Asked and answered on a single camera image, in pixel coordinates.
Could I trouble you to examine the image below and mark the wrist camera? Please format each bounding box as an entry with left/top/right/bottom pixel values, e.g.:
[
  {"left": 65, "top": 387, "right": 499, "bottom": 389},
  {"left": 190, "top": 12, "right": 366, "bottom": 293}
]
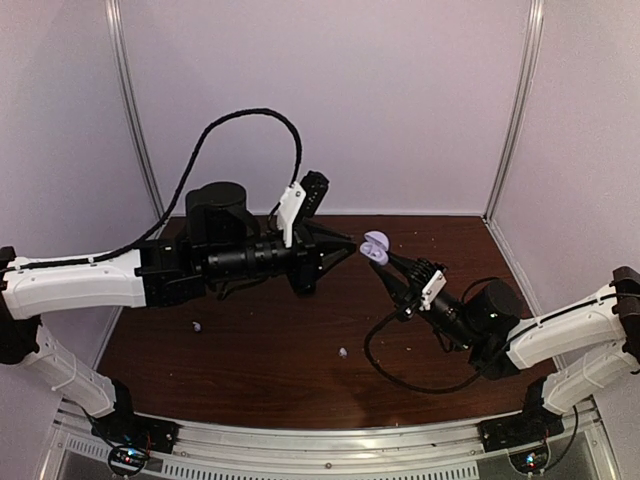
[
  {"left": 420, "top": 270, "right": 447, "bottom": 311},
  {"left": 276, "top": 171, "right": 329, "bottom": 248}
]

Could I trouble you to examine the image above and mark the front aluminium rail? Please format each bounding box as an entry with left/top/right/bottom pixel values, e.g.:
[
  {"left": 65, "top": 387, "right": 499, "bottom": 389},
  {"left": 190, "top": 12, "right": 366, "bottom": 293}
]
[{"left": 35, "top": 400, "right": 622, "bottom": 479}]

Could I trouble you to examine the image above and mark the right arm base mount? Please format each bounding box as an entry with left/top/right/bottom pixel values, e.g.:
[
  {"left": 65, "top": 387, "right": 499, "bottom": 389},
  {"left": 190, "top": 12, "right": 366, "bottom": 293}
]
[{"left": 478, "top": 412, "right": 564, "bottom": 453}]

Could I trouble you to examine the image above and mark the left black camera cable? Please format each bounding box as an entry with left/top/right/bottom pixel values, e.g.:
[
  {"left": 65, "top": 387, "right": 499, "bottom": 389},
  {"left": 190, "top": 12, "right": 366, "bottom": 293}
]
[{"left": 89, "top": 107, "right": 306, "bottom": 264}]

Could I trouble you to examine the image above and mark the aluminium frame post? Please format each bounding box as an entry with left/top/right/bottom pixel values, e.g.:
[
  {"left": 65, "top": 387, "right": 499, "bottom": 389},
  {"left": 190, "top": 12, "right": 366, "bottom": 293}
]
[
  {"left": 483, "top": 0, "right": 545, "bottom": 224},
  {"left": 104, "top": 0, "right": 164, "bottom": 220}
]

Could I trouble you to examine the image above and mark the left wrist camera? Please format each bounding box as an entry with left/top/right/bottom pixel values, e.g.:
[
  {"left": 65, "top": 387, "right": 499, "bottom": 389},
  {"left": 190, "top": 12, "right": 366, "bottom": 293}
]
[{"left": 276, "top": 171, "right": 329, "bottom": 248}]

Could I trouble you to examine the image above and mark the left circuit board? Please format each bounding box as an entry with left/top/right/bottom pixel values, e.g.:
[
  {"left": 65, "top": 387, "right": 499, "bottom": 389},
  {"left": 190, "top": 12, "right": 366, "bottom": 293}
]
[{"left": 107, "top": 445, "right": 149, "bottom": 476}]

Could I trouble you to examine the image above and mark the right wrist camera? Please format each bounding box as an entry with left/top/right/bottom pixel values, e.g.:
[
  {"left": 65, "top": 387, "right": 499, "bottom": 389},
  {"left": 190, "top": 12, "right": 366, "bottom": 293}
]
[{"left": 420, "top": 270, "right": 447, "bottom": 311}]

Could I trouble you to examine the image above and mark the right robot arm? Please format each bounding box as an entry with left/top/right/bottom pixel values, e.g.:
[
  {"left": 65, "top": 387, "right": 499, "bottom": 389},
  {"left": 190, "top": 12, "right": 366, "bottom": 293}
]
[{"left": 366, "top": 252, "right": 639, "bottom": 442}]

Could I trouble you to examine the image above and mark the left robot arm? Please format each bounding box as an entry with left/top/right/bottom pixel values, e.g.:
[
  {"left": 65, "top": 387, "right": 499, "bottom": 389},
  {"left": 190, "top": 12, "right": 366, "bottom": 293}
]
[{"left": 1, "top": 172, "right": 356, "bottom": 444}]

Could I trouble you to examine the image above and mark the circuit board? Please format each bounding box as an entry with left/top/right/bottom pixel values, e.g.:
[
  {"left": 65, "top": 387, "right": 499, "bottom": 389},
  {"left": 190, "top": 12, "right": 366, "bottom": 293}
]
[
  {"left": 509, "top": 446, "right": 550, "bottom": 475},
  {"left": 107, "top": 445, "right": 149, "bottom": 476}
]

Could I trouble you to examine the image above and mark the purple round charging case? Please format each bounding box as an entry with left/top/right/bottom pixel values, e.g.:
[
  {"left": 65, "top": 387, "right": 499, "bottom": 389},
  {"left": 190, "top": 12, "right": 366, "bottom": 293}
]
[{"left": 359, "top": 230, "right": 390, "bottom": 266}]

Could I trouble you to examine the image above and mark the black camera cable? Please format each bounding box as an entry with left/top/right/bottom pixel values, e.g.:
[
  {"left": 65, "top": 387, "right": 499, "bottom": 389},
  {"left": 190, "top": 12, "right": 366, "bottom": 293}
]
[
  {"left": 89, "top": 107, "right": 306, "bottom": 264},
  {"left": 363, "top": 307, "right": 501, "bottom": 395}
]

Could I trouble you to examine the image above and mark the right aluminium frame post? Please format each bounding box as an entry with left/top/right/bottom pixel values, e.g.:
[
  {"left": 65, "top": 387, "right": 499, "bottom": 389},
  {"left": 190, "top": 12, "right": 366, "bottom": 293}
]
[{"left": 483, "top": 0, "right": 545, "bottom": 224}]

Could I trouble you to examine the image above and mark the right circuit board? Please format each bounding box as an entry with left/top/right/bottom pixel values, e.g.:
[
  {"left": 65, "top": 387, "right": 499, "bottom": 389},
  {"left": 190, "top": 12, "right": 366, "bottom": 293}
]
[{"left": 509, "top": 446, "right": 550, "bottom": 475}]

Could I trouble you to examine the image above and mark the right black camera cable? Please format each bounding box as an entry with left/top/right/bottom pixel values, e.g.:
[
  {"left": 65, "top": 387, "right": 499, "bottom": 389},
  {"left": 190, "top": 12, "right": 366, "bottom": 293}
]
[{"left": 363, "top": 307, "right": 501, "bottom": 395}]

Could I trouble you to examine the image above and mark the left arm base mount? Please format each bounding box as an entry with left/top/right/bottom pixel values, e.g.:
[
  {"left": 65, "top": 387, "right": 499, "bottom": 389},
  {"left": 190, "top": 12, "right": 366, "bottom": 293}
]
[{"left": 90, "top": 412, "right": 179, "bottom": 454}]

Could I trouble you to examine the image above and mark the left aluminium frame post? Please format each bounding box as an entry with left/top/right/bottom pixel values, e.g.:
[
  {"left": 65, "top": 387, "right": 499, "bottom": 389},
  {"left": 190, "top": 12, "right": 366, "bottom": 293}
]
[{"left": 104, "top": 0, "right": 164, "bottom": 220}]

